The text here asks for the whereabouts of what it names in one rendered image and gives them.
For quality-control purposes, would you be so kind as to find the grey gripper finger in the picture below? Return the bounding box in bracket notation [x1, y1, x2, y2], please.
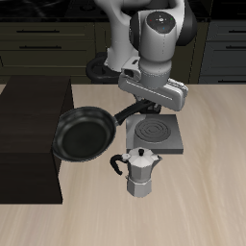
[134, 93, 146, 106]
[149, 102, 162, 115]

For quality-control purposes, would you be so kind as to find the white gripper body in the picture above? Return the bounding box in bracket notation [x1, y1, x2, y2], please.
[117, 72, 189, 112]

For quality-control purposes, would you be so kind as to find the black frying pan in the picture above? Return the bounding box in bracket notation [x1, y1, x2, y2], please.
[52, 99, 153, 163]

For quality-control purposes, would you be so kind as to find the dark grey stove plate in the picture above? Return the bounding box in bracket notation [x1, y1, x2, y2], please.
[125, 113, 185, 155]

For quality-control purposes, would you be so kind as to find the silver moka pot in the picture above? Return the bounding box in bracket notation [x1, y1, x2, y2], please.
[110, 146, 163, 198]

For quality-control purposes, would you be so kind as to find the dark kitchen cupboard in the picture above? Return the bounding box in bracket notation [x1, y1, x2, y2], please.
[0, 19, 111, 85]
[188, 18, 246, 86]

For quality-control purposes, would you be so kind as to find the dark wooden cabinet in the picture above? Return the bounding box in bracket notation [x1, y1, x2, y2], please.
[0, 75, 75, 206]

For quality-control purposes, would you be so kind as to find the black kitchen countertop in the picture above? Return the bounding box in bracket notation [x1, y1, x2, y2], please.
[0, 0, 246, 23]

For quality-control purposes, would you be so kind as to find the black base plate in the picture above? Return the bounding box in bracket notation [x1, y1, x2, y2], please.
[85, 52, 122, 82]

